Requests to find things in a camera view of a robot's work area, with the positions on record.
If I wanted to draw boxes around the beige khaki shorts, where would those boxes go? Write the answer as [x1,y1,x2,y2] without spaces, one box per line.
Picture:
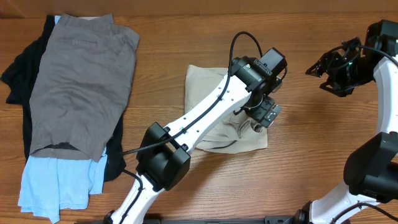
[185,65,268,154]

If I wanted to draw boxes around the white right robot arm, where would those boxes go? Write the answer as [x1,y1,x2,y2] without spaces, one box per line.
[287,28,397,223]

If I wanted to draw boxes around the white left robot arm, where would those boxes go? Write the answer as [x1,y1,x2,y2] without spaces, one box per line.
[103,54,287,223]

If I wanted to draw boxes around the grey shorts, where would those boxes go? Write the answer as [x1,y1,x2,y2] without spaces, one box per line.
[29,14,139,161]

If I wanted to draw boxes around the light blue garment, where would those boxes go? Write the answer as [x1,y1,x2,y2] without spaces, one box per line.
[18,152,108,223]

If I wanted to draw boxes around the black garment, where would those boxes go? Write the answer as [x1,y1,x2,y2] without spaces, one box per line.
[1,15,126,182]

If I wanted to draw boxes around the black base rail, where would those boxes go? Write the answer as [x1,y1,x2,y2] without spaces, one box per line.
[143,216,294,224]

